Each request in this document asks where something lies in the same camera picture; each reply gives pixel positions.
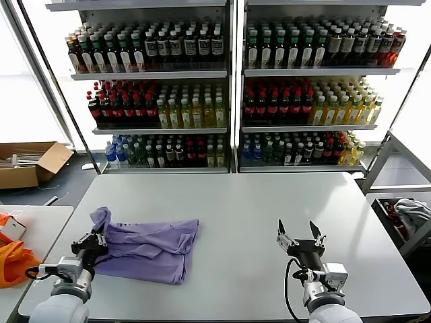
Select small white carton box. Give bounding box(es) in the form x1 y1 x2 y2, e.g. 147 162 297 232
0 215 28 243

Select grey metal shelving unit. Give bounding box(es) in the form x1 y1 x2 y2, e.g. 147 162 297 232
236 0 426 174
46 0 237 175

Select grey metal rack frame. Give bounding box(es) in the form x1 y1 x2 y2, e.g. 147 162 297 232
366 130 431 259

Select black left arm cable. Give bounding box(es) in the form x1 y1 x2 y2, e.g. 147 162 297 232
26 257 104 281

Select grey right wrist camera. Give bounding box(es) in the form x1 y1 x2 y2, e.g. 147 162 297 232
323 263 350 290

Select green-capped dark drink bottle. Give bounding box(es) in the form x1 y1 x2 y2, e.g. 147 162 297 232
301 28 315 68
288 28 302 69
260 29 274 69
314 28 329 68
247 29 261 69
274 28 288 69

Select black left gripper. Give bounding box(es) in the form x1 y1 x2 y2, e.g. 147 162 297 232
71 223 108 270

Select small yellow juice bottle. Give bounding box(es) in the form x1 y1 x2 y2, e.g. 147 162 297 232
343 141 356 166
354 141 367 166

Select white plastic strips bundle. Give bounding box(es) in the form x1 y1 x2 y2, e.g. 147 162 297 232
0 150 47 168

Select dark grey storage bin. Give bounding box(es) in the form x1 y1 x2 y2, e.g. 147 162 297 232
372 197 431 250

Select thin black frame pole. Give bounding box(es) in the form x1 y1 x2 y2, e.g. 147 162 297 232
364 47 431 178
17 0 101 176

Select dark bottle beige label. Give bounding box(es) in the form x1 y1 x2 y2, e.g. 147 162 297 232
329 28 343 67
342 28 357 67

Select open cardboard box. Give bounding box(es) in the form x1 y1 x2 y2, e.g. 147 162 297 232
0 141 75 190

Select purple t-shirt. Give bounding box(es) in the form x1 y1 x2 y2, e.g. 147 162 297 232
90 205 201 286

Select orange fabric bag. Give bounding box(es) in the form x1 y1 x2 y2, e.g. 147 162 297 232
0 241 45 289

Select crumpled grey garment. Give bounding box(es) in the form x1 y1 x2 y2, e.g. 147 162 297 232
394 198 431 237

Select dark bottle navy label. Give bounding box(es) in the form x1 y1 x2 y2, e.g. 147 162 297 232
198 29 211 71
145 31 158 71
185 30 199 71
211 29 225 71
157 30 171 71
170 30 184 71

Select cola bottle red cap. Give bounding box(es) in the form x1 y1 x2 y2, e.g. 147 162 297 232
146 94 160 124
244 90 257 123
291 89 304 123
135 94 147 124
302 89 315 123
279 90 292 123
112 94 125 124
100 94 113 124
123 94 136 124
256 91 269 123
267 90 280 123
87 90 102 125

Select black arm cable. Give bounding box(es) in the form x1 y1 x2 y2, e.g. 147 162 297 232
26 257 104 281
284 257 316 323

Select red drink bottle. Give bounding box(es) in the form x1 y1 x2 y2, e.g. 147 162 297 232
393 26 408 67
380 27 396 67

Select grey metal shelf board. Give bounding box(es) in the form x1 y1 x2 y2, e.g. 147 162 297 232
240 164 367 174
242 124 379 133
243 67 403 77
70 70 230 81
101 167 232 175
92 127 230 135

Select yellow juice bottle green cap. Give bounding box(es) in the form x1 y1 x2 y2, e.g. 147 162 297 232
325 96 339 126
370 96 385 124
181 98 193 129
215 97 228 129
337 95 350 126
360 95 374 125
349 95 362 125
192 98 205 129
312 96 327 126
158 99 171 130
204 98 216 129
170 98 182 129

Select brown tea bottle white label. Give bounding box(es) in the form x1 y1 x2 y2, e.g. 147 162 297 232
93 34 107 74
80 34 94 74
131 32 145 73
106 33 120 73
119 32 133 73
69 36 81 74

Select wide grey frame beam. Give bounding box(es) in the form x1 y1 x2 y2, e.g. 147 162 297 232
0 0 76 148

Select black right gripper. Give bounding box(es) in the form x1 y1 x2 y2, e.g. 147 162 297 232
277 219 327 270

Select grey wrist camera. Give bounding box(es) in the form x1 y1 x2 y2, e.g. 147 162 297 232
38 257 84 282
323 263 350 290

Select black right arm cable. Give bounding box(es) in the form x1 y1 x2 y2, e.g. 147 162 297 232
284 257 316 323

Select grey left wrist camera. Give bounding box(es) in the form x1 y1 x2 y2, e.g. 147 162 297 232
38 257 84 282

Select crumpled red garment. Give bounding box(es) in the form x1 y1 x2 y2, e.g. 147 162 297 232
384 201 409 239

